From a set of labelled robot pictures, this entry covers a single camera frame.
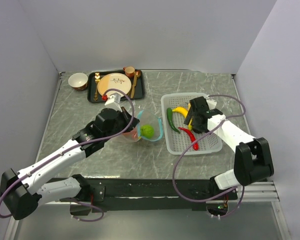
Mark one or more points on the black serving tray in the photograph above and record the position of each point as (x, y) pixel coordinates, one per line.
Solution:
(91, 86)

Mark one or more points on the gold fork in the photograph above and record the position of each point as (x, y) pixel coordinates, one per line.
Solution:
(97, 79)

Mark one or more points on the yellow toy banana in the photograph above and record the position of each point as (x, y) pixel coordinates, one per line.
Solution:
(184, 112)

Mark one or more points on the orange cup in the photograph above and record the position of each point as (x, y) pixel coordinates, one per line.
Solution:
(129, 71)

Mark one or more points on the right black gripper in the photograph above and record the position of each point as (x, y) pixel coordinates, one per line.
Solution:
(190, 115)

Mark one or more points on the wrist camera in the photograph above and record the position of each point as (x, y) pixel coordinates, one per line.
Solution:
(211, 103)
(113, 102)

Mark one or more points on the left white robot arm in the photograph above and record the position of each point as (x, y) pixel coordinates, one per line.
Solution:
(25, 190)

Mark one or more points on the green toy fruit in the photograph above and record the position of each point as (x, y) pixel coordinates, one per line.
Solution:
(147, 131)

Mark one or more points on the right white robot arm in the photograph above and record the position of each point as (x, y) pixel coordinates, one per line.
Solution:
(252, 156)

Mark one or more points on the clear zip top bag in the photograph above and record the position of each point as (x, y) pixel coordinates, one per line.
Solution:
(145, 117)

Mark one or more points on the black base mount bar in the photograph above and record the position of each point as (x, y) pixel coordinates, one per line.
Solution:
(117, 194)

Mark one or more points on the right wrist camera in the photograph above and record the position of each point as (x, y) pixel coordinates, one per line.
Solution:
(211, 103)

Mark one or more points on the green chili pepper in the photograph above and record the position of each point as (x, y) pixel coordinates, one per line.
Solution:
(169, 116)

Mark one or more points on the orange and cream plate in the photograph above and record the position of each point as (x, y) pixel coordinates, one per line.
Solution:
(117, 81)

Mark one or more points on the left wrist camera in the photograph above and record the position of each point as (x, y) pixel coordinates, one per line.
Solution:
(113, 102)

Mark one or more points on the gold spoon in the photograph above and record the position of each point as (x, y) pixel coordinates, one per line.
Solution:
(138, 73)

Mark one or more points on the white and red bowl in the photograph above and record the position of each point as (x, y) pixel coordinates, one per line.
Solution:
(78, 81)

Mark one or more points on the red chili pepper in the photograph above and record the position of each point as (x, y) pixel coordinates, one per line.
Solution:
(195, 146)

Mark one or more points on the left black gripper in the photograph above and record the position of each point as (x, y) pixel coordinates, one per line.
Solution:
(127, 119)

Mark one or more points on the gold knife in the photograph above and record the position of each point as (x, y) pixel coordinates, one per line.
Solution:
(132, 91)

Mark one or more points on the white plastic basket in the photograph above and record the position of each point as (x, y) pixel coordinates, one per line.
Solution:
(177, 142)

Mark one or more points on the orange toy pumpkin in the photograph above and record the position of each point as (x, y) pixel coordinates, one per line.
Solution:
(132, 135)

